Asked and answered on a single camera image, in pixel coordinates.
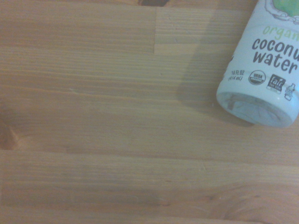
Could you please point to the white coconut water bottle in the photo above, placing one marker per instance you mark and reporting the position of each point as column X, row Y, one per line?
column 261, row 70

